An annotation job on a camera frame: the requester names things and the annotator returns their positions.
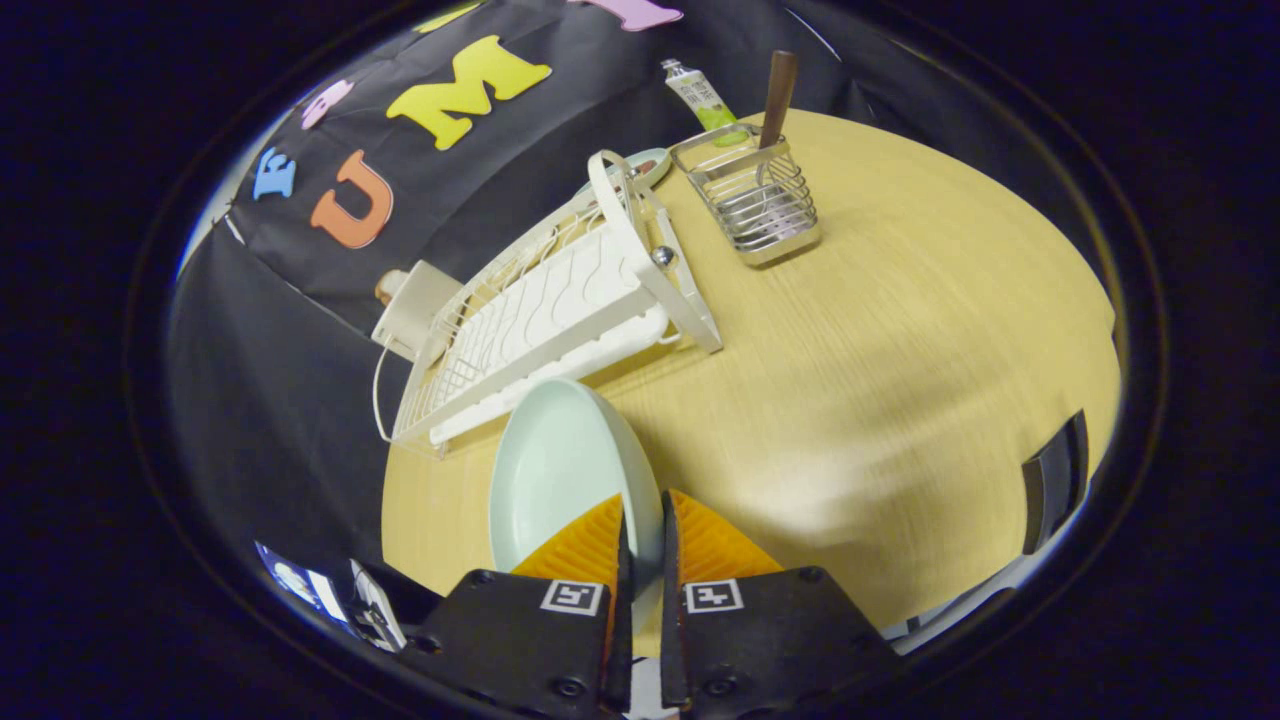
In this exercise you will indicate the green drink bottle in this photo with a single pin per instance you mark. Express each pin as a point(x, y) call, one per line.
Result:
point(705, 100)

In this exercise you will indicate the brown bread slice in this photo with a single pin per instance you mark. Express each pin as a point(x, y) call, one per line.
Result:
point(388, 288)

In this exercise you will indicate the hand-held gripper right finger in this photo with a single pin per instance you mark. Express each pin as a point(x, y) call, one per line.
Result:
point(668, 640)

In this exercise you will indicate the small round grey plate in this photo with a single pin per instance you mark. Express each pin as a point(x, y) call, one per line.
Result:
point(650, 165)

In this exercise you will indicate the pale green plate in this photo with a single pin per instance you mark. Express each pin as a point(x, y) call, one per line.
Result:
point(560, 470)

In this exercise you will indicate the black backdrop cloth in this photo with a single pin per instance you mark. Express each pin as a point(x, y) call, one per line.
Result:
point(260, 380)

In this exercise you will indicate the cream toaster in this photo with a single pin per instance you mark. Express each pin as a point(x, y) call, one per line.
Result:
point(420, 305)

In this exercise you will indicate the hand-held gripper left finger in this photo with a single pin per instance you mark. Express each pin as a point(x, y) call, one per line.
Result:
point(622, 640)

